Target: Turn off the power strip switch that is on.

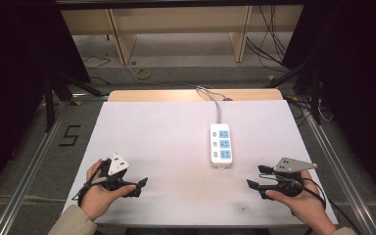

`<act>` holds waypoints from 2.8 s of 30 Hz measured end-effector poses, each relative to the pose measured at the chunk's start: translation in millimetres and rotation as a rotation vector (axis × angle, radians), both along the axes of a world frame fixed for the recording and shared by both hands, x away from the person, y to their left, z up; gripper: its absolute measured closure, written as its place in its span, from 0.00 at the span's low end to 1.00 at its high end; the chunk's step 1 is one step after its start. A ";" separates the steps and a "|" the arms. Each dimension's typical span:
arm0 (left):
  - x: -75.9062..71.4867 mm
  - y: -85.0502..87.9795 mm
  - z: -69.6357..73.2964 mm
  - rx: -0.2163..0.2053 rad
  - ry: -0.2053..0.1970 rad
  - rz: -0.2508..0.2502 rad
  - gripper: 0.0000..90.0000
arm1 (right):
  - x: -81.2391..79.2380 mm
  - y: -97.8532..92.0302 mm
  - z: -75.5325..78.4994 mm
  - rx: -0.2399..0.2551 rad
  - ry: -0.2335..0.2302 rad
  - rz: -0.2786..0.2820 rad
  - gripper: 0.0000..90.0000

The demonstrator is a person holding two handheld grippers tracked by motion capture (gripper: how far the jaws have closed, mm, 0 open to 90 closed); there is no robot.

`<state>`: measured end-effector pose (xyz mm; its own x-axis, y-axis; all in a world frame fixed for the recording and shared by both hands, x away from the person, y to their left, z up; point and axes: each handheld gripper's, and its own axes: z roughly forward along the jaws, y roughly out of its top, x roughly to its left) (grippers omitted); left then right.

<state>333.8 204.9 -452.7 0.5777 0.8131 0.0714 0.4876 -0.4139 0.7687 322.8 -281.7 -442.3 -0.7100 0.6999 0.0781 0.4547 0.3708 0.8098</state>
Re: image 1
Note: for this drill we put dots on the metal floor rail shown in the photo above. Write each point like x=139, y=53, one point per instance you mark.
x=31, y=169
x=338, y=169

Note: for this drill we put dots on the black metal stand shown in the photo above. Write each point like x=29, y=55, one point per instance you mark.
x=315, y=98
x=49, y=104

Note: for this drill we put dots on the black curtain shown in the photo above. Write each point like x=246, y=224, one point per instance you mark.
x=359, y=81
x=13, y=81

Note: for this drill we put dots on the person's right hand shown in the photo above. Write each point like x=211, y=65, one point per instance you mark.
x=306, y=204

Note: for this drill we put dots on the white power strip blue sockets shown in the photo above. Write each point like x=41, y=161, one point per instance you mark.
x=221, y=147

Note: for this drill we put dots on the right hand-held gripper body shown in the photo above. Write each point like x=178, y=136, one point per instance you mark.
x=290, y=165

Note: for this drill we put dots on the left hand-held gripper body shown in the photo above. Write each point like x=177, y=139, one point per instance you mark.
x=117, y=164

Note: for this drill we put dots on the person's left hand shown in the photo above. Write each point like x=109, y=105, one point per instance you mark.
x=96, y=199

